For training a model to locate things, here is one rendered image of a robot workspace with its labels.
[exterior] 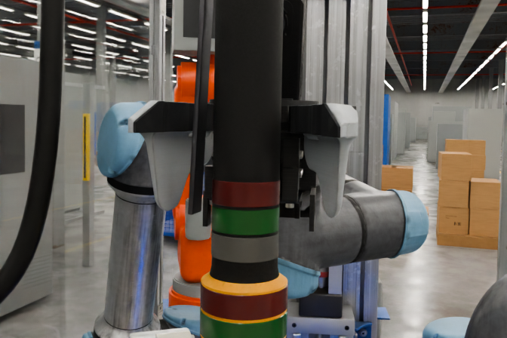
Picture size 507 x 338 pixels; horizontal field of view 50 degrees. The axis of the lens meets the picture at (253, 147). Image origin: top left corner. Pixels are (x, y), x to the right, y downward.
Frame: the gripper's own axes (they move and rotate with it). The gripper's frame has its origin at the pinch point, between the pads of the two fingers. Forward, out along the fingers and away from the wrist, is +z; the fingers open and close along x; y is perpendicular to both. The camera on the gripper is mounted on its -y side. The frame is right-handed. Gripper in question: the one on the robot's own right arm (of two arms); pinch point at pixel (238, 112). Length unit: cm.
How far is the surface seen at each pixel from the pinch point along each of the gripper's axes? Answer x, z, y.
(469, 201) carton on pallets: -201, -737, 106
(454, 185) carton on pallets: -180, -733, 86
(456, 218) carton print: -185, -733, 130
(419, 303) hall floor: -94, -477, 165
